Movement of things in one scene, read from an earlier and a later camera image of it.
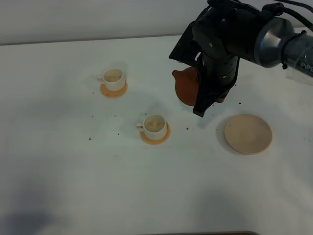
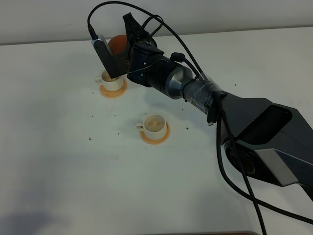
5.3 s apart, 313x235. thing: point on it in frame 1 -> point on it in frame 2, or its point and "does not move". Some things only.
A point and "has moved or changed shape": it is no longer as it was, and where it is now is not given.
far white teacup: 114,79 does not move
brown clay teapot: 187,85 has moved or changed shape
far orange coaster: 111,94 does not move
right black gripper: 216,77 -> 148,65
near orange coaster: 156,142 does not move
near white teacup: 154,127 does not move
